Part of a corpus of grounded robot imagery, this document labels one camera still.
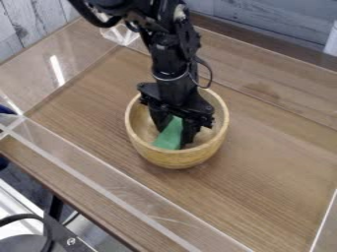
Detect clear acrylic tray wall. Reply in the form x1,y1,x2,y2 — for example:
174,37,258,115
0,94,253,252

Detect green rectangular block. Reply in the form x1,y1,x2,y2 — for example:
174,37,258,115
153,116,184,151

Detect clear acrylic corner bracket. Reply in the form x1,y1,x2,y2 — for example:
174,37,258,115
101,24,139,46

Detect black metal bracket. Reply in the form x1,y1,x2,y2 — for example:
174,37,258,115
45,216,98,252

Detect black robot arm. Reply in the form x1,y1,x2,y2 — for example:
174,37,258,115
69,0,214,147

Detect black cable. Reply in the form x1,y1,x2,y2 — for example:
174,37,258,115
0,213,61,252

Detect black table leg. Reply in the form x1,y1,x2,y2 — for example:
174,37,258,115
49,196,65,221

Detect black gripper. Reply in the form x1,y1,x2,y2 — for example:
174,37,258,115
137,77,214,148

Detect brown wooden bowl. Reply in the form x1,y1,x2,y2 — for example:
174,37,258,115
125,90,230,169

